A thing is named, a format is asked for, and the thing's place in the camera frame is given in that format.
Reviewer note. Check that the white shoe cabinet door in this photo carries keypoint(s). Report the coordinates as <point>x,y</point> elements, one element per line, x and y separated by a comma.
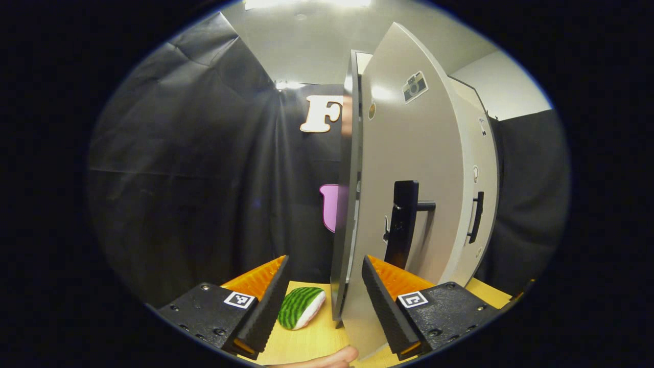
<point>485,168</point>
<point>409,143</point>

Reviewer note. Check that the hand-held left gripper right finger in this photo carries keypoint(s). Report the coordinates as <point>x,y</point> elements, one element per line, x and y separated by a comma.
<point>386,312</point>

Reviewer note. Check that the green striped watermelon toy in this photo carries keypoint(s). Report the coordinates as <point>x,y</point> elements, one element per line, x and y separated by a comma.
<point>299,306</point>

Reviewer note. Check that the black backdrop cloth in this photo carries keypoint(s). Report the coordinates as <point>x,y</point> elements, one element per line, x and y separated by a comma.
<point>179,179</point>

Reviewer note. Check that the ceiling light panel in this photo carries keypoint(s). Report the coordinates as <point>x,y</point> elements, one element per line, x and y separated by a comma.
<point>306,4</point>

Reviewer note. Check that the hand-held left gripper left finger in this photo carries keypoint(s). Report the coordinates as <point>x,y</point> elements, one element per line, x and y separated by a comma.
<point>265,312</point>

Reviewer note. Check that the white shoe cabinet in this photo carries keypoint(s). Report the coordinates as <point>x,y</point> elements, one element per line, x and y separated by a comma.
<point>343,245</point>

